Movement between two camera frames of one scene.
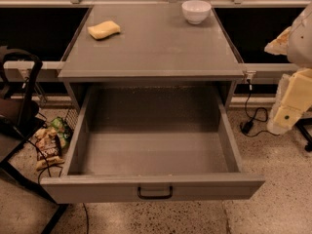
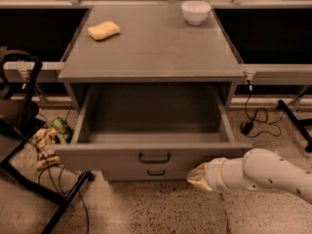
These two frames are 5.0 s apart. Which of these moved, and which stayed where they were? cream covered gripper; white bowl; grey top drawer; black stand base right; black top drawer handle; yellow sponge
Moved: black top drawer handle; grey top drawer; cream covered gripper
Stayed: black stand base right; white bowl; yellow sponge
